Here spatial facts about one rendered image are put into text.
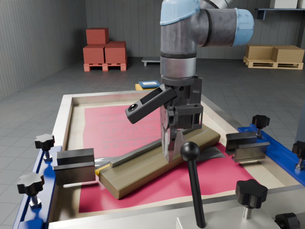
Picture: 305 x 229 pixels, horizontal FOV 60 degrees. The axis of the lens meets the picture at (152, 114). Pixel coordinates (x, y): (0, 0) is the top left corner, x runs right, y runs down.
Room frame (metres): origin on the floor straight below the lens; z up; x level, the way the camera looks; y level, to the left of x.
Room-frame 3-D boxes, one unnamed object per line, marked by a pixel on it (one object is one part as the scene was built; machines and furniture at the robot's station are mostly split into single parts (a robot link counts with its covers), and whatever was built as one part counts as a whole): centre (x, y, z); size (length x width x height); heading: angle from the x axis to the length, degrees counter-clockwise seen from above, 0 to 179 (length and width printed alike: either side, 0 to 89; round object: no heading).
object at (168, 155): (0.54, -0.06, 1.03); 0.06 x 0.03 x 0.09; 102
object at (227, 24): (0.60, -0.15, 1.30); 0.11 x 0.11 x 0.08; 16
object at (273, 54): (6.57, -2.95, 0.22); 1.23 x 0.84 x 0.45; 83
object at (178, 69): (0.56, -0.05, 1.22); 0.08 x 0.08 x 0.05
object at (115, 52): (6.58, 1.11, 0.42); 1.51 x 1.19 x 0.85; 173
